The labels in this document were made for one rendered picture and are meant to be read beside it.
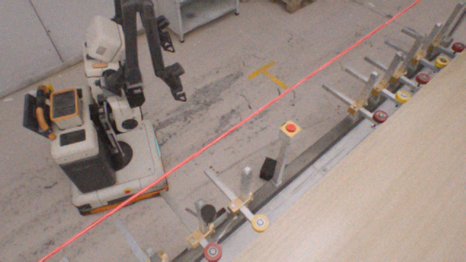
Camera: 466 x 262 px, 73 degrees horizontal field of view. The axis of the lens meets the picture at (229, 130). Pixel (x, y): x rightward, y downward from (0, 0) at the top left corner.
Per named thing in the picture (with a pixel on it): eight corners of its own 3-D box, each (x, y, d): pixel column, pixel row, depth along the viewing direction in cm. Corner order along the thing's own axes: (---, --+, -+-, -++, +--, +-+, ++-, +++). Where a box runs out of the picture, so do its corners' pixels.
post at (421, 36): (388, 87, 234) (419, 32, 196) (390, 85, 236) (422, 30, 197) (392, 89, 233) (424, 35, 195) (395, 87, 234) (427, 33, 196)
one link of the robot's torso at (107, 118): (108, 143, 215) (97, 119, 196) (105, 112, 231) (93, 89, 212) (148, 132, 221) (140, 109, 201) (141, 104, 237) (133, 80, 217)
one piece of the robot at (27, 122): (56, 149, 190) (21, 133, 172) (55, 107, 210) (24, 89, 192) (70, 140, 188) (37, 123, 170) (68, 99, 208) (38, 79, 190)
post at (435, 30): (403, 76, 248) (436, 22, 209) (405, 74, 249) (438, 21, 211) (407, 78, 246) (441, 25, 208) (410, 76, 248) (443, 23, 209)
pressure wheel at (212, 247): (202, 257, 148) (199, 249, 138) (215, 245, 151) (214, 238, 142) (212, 271, 144) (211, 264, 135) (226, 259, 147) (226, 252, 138)
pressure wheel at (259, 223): (250, 238, 153) (252, 230, 144) (250, 222, 158) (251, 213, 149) (266, 239, 153) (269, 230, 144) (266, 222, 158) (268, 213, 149)
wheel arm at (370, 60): (362, 60, 234) (364, 56, 231) (365, 58, 236) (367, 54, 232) (416, 92, 215) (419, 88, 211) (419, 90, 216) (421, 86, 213)
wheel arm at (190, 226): (160, 196, 163) (159, 192, 160) (165, 191, 165) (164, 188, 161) (213, 262, 144) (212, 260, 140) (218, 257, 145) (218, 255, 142)
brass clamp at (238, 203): (226, 208, 160) (226, 204, 156) (245, 192, 165) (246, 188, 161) (234, 217, 157) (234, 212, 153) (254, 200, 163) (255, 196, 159)
